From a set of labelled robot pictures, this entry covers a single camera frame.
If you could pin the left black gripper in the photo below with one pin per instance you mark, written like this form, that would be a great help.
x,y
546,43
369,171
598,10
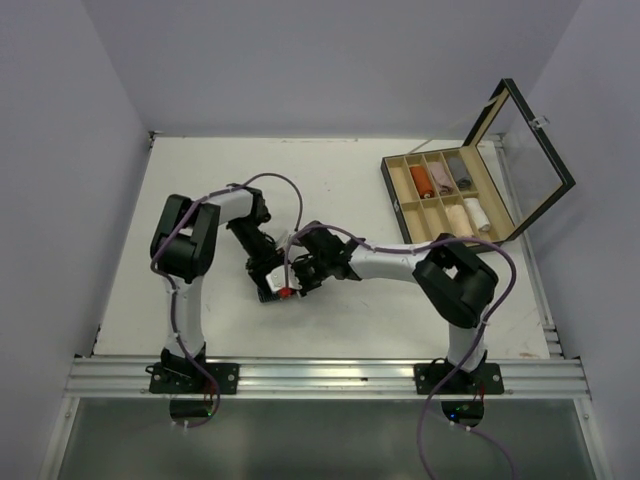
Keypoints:
x,y
258,266

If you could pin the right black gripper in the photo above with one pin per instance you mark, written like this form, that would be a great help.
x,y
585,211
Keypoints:
x,y
295,266

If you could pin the white pink-trimmed underwear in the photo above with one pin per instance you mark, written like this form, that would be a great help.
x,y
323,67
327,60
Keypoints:
x,y
478,215

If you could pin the blue striped boxer shorts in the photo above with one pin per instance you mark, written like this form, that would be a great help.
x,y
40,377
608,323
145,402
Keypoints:
x,y
265,296

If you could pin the beige underwear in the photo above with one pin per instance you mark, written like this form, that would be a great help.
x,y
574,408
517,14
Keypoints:
x,y
459,221

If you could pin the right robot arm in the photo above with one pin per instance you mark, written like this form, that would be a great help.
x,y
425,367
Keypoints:
x,y
456,281

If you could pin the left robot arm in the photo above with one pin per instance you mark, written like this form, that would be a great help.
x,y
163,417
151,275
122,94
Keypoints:
x,y
182,251

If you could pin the rolled orange underwear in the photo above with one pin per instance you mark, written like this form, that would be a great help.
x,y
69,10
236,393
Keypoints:
x,y
422,182

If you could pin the rolled pink underwear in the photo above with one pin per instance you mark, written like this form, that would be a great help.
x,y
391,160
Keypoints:
x,y
442,181

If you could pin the rolled grey underwear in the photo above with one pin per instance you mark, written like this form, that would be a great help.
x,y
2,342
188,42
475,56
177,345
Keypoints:
x,y
460,173

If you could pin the black wooden compartment box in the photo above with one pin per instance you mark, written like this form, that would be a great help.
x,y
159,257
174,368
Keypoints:
x,y
517,172

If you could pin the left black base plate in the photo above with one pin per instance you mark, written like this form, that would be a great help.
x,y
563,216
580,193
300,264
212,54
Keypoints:
x,y
227,380

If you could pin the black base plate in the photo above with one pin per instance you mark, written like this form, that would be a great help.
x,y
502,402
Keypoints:
x,y
486,379
227,380

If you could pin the aluminium mounting rail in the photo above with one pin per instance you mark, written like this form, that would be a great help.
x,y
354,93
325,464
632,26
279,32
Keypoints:
x,y
280,378

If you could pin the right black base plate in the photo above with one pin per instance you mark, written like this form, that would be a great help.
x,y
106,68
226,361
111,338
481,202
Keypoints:
x,y
486,379

